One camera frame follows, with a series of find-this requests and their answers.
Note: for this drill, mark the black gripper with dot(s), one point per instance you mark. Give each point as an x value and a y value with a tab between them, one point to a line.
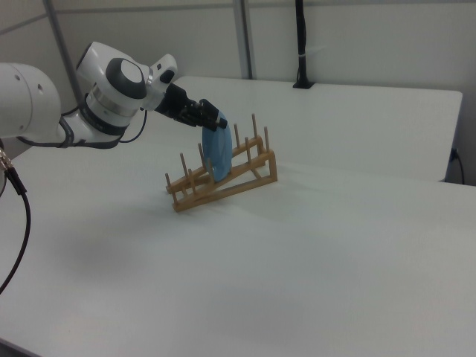
175	104

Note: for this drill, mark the blue plate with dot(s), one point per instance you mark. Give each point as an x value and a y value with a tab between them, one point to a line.
219	152

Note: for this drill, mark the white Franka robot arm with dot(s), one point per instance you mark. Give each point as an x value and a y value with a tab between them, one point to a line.
108	96

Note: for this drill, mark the wooden plate rack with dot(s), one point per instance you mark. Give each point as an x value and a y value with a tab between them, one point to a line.
241	175

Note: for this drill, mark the black pole with base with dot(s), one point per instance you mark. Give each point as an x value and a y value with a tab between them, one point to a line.
302	44

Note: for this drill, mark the grey aluminium frame post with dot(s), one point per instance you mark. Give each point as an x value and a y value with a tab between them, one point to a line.
245	37
63	48

